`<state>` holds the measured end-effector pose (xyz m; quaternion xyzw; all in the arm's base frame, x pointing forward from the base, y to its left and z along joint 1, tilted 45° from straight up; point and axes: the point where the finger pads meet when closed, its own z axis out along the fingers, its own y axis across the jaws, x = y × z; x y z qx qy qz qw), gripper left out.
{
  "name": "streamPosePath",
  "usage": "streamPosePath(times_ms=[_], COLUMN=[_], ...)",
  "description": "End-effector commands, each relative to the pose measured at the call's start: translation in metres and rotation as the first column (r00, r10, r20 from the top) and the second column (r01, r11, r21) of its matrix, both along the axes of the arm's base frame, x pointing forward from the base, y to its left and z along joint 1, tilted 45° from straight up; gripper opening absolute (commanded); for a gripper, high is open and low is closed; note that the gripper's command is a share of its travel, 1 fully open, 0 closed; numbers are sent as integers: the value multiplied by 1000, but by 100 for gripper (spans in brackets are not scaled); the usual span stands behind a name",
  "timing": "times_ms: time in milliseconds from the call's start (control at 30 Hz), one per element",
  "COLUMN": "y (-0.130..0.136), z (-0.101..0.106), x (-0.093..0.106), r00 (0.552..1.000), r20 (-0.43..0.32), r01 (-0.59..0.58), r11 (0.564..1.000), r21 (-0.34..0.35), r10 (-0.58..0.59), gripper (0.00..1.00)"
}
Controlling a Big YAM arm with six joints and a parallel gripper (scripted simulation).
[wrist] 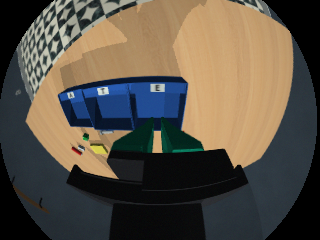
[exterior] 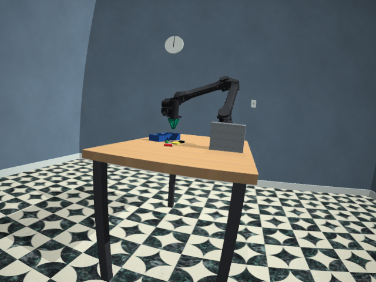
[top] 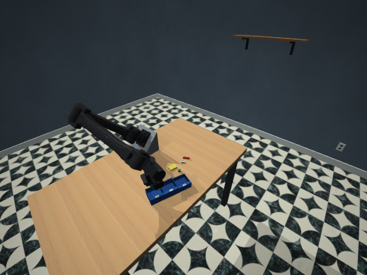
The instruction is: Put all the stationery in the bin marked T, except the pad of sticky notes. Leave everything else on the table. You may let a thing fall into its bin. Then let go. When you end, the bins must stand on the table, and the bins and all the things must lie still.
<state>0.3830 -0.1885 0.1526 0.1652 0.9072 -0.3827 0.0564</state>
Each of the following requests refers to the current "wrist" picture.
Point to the yellow sticky note pad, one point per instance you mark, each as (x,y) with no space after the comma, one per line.
(99,148)

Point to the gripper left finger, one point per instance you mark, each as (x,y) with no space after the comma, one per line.
(140,139)

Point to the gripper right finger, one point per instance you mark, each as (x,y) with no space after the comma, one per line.
(175,140)

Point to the grey metal bolt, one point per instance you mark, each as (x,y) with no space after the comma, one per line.
(106,131)

